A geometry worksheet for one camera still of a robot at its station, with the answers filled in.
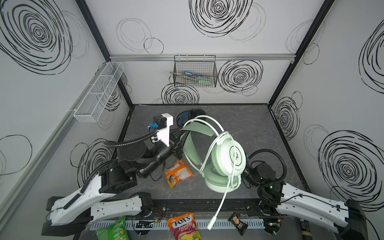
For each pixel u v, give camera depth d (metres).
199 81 0.87
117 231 0.64
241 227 0.68
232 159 0.36
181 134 0.45
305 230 0.65
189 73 0.91
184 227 0.66
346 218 0.44
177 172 0.81
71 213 0.38
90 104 0.74
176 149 0.41
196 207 0.75
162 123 0.39
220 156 0.35
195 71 0.89
